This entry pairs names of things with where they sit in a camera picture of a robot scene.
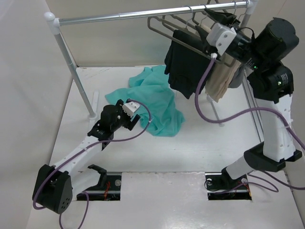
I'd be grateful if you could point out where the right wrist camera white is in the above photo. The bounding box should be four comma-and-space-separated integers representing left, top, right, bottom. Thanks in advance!
206, 23, 237, 56

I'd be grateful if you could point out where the beige hanging garment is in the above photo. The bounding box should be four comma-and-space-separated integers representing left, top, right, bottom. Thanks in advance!
205, 54, 241, 102

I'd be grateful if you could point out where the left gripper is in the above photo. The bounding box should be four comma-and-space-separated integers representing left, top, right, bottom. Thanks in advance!
111, 100, 139, 132

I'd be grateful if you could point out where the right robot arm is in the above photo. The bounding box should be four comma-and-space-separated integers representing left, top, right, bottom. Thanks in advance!
165, 9, 301, 191

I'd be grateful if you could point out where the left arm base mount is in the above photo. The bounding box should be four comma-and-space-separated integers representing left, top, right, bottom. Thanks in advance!
72, 164, 122, 201

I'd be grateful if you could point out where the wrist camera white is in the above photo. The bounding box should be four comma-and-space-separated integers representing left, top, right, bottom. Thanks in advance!
122, 101, 140, 117
206, 23, 237, 56

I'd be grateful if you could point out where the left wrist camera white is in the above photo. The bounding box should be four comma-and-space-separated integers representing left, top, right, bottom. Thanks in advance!
122, 101, 140, 117

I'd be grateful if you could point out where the grey hanger with beige garment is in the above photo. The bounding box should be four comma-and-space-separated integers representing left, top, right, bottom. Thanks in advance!
191, 10, 212, 33

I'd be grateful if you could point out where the grey hanger with black garment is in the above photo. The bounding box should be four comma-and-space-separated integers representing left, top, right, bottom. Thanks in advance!
162, 5, 215, 48

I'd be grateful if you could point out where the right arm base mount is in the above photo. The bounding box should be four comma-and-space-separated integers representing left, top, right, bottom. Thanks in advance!
204, 171, 252, 200

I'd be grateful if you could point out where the grey hanging garment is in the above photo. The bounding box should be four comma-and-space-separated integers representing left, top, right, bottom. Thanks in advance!
229, 65, 245, 88

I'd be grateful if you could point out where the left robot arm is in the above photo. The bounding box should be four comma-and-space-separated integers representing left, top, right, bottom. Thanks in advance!
32, 99, 141, 214

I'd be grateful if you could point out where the silver clothes rack frame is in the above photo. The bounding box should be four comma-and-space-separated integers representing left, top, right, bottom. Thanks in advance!
44, 0, 258, 123

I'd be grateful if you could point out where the aluminium rail right side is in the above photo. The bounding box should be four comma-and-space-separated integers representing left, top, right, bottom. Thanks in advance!
242, 72, 264, 142

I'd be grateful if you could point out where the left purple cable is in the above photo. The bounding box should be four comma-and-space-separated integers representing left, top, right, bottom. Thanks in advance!
32, 98, 153, 229

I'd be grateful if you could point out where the teal t shirt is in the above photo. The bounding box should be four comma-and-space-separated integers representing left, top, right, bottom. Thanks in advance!
105, 65, 185, 137

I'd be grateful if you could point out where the black hanging garment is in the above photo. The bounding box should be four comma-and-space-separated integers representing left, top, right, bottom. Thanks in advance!
164, 41, 210, 99

